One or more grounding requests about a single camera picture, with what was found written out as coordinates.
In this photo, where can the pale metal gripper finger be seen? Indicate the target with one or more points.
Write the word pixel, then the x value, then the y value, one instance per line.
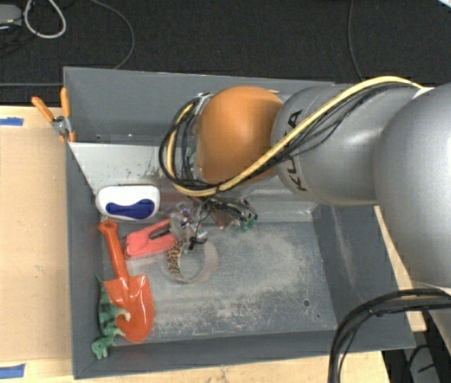
pixel 198 230
pixel 178 221

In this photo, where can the red stapler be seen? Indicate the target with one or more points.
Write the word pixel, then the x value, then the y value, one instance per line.
pixel 141 242

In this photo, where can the white and blue brush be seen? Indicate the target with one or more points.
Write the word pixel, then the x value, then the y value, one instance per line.
pixel 129 198

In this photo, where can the grey metal bin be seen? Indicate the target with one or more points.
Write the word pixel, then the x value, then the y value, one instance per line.
pixel 249 277

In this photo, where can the orange toy shovel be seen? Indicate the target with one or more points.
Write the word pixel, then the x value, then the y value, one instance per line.
pixel 131 297

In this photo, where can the green toy dinosaur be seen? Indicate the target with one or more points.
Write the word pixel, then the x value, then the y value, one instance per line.
pixel 105 309

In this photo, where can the brown cardboard board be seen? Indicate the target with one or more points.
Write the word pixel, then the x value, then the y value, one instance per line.
pixel 29 245

